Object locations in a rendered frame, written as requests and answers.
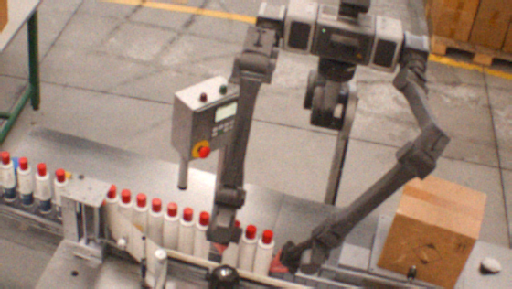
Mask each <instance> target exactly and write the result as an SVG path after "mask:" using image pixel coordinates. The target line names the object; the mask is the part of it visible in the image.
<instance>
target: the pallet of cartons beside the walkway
mask: <svg viewBox="0 0 512 289"><path fill-rule="evenodd" d="M422 1H423V6H424V13H425V20H426V22H427V27H428V32H429V37H430V41H431V48H432V54H433V55H436V56H438V57H442V58H444V53H445V50H446V47H450V48H459V49H463V50H465V51H468V52H470V55H471V60H472V63H473V64H474V65H479V66H484V67H488V68H489V65H490V63H491V61H492V57H493V58H497V59H505V60H510V61H512V0H422Z"/></svg>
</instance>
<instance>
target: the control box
mask: <svg viewBox="0 0 512 289"><path fill-rule="evenodd" d="M221 85H225V86H226V87H228V80H227V79H226V78H223V77H222V76H221V75H219V76H218V77H216V78H213V79H211V80H207V81H204V82H201V83H199V84H197V85H195V86H192V87H189V88H187V89H184V90H182V91H178V92H176V93H175V97H174V110H173V120H172V124H171V137H170V144H171V145H172V146H173V147H174V148H175V149H176V150H177V152H178V153H179V154H181V155H182V156H183V157H184V158H185V159H186V160H187V162H190V161H191V162H192V161H195V160H197V159H199V158H200V157H199V151H198V148H199V147H200V146H202V145H203V146H208V147H209V148H210V149H211V152H213V151H215V150H218V149H220V148H221V147H223V146H225V145H229V141H230V137H231V131H232V130H230V131H228V132H226V133H224V134H221V135H218V136H216V137H214V138H211V131H212V128H213V127H216V126H218V125H219V124H220V123H224V122H226V121H228V120H230V119H234V118H235V115H236V114H235V115H233V116H230V117H228V118H226V119H223V120H221V121H219V122H216V123H213V121H214V112H215V108H216V107H218V106H220V105H222V104H224V103H227V102H232V101H234V100H237V99H238V98H239V95H240V94H239V92H238V91H236V90H237V88H236V89H233V90H229V89H227V94H226V95H220V94H219V93H218V91H219V86H221ZM202 92H205V93H206V94H207V95H208V101H207V102H205V103H203V102H200V101H199V100H198V98H199V96H200V94H201V93H202ZM211 152H210V153H211Z"/></svg>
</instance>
